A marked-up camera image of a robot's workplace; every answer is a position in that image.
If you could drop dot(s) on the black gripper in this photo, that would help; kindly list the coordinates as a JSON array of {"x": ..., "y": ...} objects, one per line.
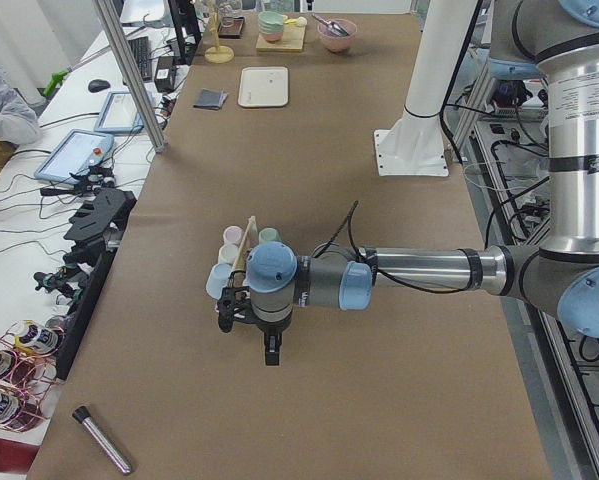
[{"x": 271, "y": 328}]

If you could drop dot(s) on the white wire cup rack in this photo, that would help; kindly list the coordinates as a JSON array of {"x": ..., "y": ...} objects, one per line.
[{"x": 248, "y": 241}]

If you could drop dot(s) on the green cup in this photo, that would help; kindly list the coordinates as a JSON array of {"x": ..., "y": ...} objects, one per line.
[{"x": 268, "y": 234}]

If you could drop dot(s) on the cream rabbit tray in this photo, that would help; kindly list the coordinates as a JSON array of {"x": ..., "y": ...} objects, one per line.
[{"x": 264, "y": 87}]

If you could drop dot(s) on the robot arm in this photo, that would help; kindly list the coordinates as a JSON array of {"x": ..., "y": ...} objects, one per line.
[{"x": 560, "y": 276}]

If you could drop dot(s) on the light blue cup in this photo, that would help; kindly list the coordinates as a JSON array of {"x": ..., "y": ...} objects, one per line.
[{"x": 217, "y": 279}]

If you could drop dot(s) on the cream cup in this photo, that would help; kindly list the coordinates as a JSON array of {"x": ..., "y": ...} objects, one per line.
[{"x": 228, "y": 254}]

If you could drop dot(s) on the pink cup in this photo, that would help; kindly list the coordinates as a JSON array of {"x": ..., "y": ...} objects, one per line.
[{"x": 233, "y": 235}]

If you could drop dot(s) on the metal tube black cap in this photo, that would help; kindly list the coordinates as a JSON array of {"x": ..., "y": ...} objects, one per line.
[{"x": 83, "y": 416}]

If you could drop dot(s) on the black slotted stand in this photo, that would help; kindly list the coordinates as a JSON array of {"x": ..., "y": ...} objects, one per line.
[{"x": 91, "y": 220}]

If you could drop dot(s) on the grey folded cloth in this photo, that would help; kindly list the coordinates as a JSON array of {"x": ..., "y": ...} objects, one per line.
[{"x": 210, "y": 99}]

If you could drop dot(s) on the blue teach pendant near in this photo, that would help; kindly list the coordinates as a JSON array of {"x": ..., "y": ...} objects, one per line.
[{"x": 75, "y": 154}]

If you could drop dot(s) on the blue teach pendant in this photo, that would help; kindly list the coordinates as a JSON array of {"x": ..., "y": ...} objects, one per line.
[
  {"x": 75, "y": 154},
  {"x": 119, "y": 115}
]

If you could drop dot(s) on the blue teach pendant far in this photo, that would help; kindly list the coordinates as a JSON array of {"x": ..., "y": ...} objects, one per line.
[{"x": 119, "y": 115}]

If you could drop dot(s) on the wooden mug tree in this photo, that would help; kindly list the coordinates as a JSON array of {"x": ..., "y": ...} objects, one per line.
[{"x": 216, "y": 53}]

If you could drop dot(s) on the pink bowl with ice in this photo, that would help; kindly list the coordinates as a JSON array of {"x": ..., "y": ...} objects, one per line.
[{"x": 336, "y": 43}]

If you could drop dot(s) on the wooden cutting board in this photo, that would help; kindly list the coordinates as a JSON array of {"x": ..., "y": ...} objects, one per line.
[{"x": 292, "y": 41}]

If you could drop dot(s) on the black computer mouse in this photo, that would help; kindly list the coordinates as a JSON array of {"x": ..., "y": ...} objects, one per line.
[{"x": 98, "y": 85}]

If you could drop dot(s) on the stacked green bowls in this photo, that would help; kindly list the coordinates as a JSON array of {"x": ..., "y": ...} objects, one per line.
[{"x": 271, "y": 25}]

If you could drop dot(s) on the metal ice scoop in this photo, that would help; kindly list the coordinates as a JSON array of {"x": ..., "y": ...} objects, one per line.
[{"x": 331, "y": 25}]

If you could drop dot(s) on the black keyboard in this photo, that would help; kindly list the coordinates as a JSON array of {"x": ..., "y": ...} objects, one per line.
[{"x": 140, "y": 50}]

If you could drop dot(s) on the person in grey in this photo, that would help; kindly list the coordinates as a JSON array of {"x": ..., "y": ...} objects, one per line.
[{"x": 18, "y": 122}]

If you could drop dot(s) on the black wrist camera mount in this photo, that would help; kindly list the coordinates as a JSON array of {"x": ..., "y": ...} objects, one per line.
[{"x": 234, "y": 305}]

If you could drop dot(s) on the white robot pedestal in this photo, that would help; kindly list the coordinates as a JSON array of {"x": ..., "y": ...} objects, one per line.
[{"x": 414, "y": 145}]

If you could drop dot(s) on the aluminium frame post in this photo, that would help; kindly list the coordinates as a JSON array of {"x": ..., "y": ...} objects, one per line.
[{"x": 106, "y": 13}]

